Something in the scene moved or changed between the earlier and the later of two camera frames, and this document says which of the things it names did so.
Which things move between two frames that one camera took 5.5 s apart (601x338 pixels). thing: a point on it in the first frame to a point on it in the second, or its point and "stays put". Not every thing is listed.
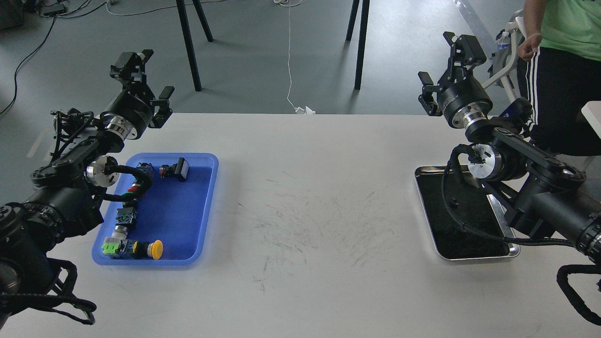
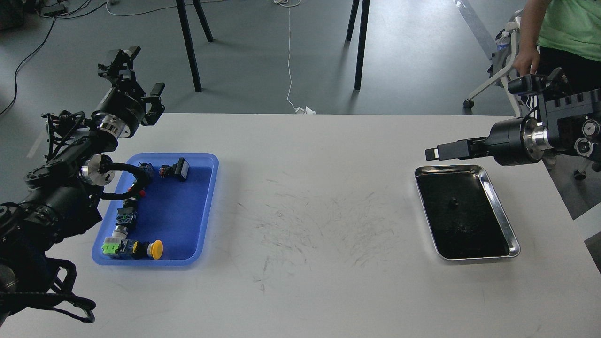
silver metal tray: [476, 209] stays put
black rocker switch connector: [180, 170] stays put
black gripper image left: [134, 103] to [120, 114]
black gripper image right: [460, 86] to [518, 141]
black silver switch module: [124, 218] stays put
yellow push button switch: [142, 249] stays put
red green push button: [131, 189] to [132, 203]
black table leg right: [362, 37] stays put
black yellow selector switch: [146, 170] stays put
